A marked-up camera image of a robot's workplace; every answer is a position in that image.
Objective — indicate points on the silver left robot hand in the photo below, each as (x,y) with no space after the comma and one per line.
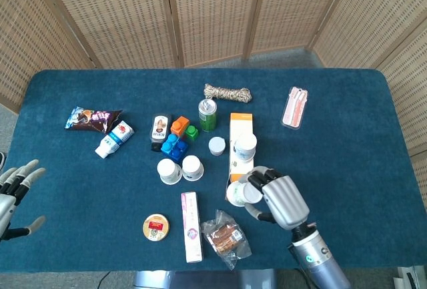
(10,189)

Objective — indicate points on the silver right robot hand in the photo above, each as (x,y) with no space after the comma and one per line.
(285,202)

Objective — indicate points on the floral paper cup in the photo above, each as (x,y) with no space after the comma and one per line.
(168,170)
(191,167)
(240,194)

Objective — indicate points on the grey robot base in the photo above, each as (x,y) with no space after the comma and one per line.
(200,280)

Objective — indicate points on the stack of floral paper cups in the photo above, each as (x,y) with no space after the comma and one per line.
(245,145)

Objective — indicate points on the dark shoe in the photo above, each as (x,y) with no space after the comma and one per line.
(2,160)

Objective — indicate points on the bread in clear bag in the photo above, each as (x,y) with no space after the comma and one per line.
(225,239)

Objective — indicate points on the white jar grey lid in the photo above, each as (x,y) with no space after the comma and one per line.
(217,145)

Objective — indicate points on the white and orange carton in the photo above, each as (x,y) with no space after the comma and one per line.
(240,125)

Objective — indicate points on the pink razor blister pack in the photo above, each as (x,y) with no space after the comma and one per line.
(295,108)

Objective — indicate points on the pink white toothpaste box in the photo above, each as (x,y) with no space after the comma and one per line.
(191,229)

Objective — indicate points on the brown snack bag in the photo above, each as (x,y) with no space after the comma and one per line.
(90,120)

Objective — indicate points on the green drink can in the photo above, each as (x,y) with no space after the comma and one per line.
(207,119)

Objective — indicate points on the green toy building block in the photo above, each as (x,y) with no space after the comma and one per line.
(191,133)

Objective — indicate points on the white blue milk bottle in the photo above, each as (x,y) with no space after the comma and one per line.
(115,139)

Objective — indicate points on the dark blue toy block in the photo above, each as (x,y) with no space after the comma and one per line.
(180,151)

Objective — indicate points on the light blue toy block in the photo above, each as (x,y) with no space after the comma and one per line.
(170,142)

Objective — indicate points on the orange toy building block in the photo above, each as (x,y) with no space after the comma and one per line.
(179,126)

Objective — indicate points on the round gold tin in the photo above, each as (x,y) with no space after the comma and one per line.
(156,227)

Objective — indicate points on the white floor device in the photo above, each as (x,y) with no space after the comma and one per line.
(408,277)

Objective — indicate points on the nut-label bottle black cap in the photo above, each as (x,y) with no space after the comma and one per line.
(160,129)

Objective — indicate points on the woven bamboo folding screen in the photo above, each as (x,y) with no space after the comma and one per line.
(213,12)

